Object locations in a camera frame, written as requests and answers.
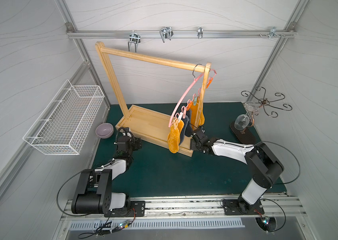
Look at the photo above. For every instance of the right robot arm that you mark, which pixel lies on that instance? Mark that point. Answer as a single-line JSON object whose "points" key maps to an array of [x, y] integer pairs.
{"points": [[263, 165]]}

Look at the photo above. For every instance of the wooden clothes rack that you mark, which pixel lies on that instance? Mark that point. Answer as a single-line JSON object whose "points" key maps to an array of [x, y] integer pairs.
{"points": [[150, 125]]}

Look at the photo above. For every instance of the wine glass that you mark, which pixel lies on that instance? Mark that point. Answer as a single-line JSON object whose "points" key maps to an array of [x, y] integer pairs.
{"points": [[246, 120]]}

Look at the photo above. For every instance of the purple bowl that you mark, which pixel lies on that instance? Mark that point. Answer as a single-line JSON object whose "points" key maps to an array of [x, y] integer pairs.
{"points": [[105, 130]]}

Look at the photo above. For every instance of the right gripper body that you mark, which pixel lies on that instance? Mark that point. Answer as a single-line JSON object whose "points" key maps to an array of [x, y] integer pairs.
{"points": [[197, 139]]}

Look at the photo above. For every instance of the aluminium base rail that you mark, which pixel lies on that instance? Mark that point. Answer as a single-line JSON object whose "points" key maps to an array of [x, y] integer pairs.
{"points": [[211, 206]]}

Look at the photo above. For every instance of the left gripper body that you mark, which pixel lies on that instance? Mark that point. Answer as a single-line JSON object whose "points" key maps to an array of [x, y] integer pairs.
{"points": [[124, 135]]}

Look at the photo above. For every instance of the metal hook clip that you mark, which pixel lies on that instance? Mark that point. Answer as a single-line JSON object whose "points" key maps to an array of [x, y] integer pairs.
{"points": [[134, 40], [272, 34], [200, 32], [166, 33]]}

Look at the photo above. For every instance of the pink plastic hanger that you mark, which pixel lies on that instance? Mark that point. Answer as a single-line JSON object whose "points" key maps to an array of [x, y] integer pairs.
{"points": [[210, 79]]}

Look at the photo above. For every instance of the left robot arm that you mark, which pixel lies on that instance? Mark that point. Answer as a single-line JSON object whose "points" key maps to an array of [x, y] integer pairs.
{"points": [[94, 192]]}

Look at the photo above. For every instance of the white wire basket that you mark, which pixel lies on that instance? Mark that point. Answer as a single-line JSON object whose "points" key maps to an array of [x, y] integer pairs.
{"points": [[63, 126]]}

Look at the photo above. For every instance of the dark grey insole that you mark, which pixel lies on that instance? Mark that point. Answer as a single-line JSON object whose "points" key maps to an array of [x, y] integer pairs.
{"points": [[183, 131]]}

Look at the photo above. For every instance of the yellow insole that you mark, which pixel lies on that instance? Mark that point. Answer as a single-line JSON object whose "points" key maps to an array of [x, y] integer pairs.
{"points": [[194, 111], [174, 136]]}

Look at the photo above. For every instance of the aluminium top rail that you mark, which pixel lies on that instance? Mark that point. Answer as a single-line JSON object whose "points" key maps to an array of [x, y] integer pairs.
{"points": [[180, 34]]}

